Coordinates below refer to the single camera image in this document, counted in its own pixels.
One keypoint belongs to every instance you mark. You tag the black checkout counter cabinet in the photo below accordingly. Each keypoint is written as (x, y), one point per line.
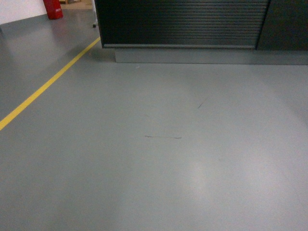
(205, 31)

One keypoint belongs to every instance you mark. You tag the red fire extinguisher box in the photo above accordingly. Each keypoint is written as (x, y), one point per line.
(53, 9)

